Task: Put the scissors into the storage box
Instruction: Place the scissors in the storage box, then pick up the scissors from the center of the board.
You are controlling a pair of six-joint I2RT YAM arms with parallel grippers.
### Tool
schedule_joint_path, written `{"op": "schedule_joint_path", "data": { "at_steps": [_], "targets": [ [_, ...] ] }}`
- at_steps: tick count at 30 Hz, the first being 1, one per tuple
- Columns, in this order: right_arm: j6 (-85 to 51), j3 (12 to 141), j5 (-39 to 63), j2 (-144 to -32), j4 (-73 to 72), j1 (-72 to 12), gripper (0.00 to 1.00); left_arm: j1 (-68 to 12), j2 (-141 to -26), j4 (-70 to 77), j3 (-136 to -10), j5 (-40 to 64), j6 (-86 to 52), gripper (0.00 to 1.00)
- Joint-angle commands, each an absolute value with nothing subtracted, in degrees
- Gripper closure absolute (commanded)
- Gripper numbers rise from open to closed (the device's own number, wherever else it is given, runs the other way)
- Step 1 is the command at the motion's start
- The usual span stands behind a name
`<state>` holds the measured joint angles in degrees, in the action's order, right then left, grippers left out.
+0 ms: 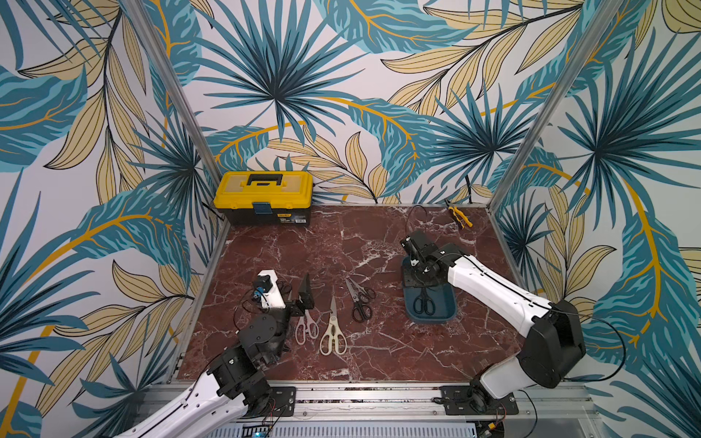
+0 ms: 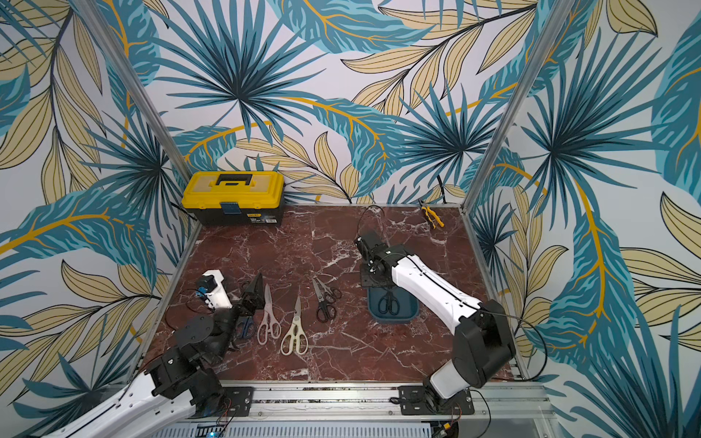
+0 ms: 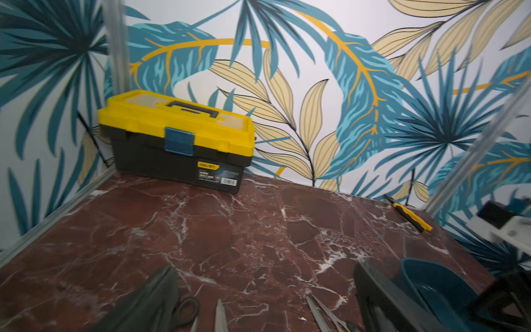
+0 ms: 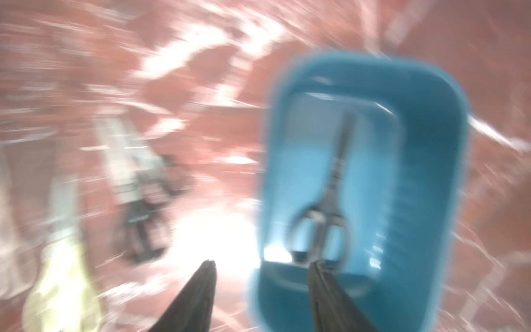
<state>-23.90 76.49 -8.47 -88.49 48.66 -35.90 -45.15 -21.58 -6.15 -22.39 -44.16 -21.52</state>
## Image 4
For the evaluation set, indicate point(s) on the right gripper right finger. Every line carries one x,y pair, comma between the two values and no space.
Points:
332,309

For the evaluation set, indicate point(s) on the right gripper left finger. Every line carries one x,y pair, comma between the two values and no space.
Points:
192,308

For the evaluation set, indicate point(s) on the all black scissors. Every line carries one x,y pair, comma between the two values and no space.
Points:
326,212

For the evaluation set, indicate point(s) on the cream handled kitchen scissors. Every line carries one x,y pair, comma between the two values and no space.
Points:
64,297

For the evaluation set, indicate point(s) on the black handled scissors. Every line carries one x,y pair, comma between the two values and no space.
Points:
143,182

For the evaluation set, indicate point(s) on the teal plastic storage box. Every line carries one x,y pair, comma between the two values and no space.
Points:
400,190

